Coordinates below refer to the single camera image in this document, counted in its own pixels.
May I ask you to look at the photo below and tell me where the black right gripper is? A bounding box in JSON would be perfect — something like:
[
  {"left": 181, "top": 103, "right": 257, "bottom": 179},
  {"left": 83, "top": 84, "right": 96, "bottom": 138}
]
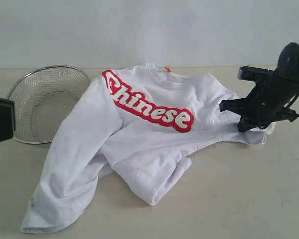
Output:
[{"left": 219, "top": 72, "right": 297, "bottom": 132}]

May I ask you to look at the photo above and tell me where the white t-shirt red lettering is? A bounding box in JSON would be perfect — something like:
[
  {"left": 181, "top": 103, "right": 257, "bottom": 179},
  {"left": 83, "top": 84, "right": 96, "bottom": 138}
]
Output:
[{"left": 20, "top": 63, "right": 274, "bottom": 234}]

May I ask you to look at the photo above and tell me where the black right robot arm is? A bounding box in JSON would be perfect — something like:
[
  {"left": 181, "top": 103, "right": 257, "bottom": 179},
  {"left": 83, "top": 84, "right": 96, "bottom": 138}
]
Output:
[{"left": 219, "top": 42, "right": 299, "bottom": 132}]

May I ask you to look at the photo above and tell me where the round metal mesh basket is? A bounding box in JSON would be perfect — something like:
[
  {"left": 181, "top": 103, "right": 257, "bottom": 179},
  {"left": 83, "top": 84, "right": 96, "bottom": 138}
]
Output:
[{"left": 6, "top": 65, "right": 91, "bottom": 144}]

